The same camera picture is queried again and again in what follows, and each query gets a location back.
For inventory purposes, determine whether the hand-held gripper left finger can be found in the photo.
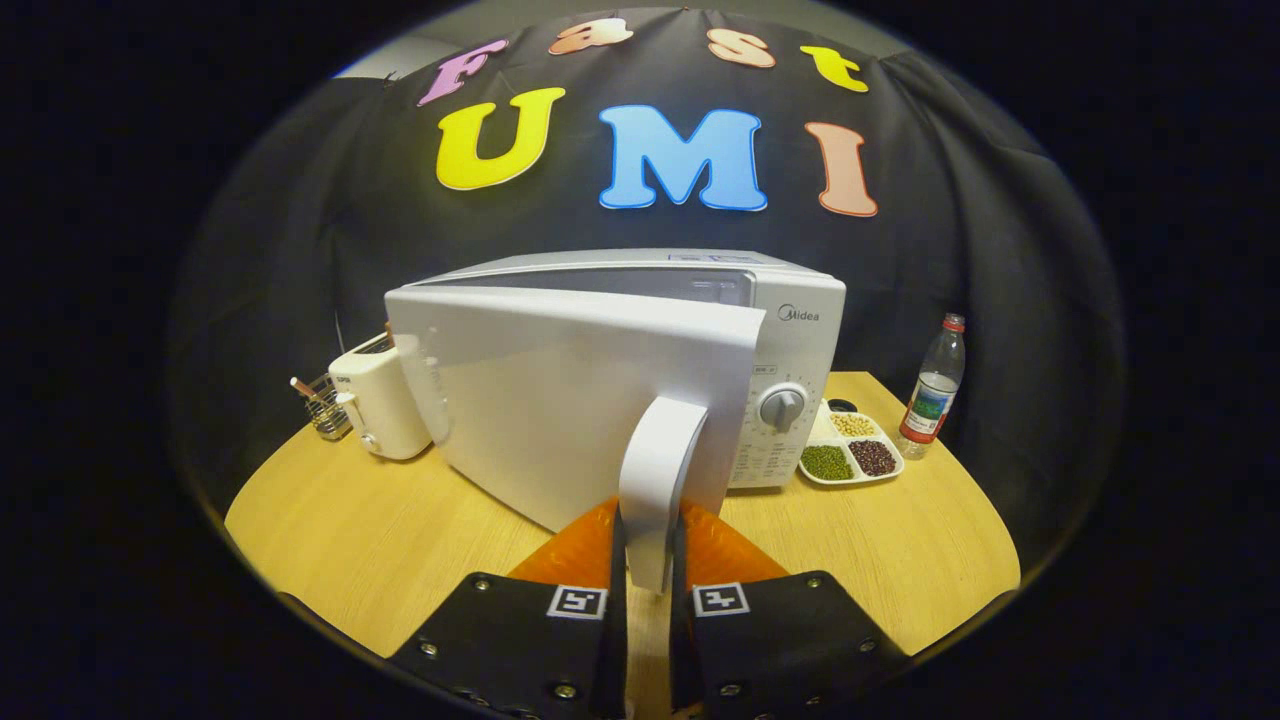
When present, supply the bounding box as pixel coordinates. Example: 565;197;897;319
385;497;629;720

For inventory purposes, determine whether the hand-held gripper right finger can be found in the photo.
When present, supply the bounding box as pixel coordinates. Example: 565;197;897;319
668;500;913;720

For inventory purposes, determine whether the white toaster oven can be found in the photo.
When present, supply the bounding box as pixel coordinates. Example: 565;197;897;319
384;248;847;596

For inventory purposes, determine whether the white bread toaster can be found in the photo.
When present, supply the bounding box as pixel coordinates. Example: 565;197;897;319
328;333;433;461

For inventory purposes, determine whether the white divided bean tray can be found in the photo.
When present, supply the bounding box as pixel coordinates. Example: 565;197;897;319
797;400;906;488

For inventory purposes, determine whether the clear water bottle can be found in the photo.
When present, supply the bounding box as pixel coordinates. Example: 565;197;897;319
897;313;967;461

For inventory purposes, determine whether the black backdrop cloth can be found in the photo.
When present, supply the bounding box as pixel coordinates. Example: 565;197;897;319
165;5;1131;561

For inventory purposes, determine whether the wire mesh basket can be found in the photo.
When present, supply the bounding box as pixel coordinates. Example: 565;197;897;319
305;372;353;441

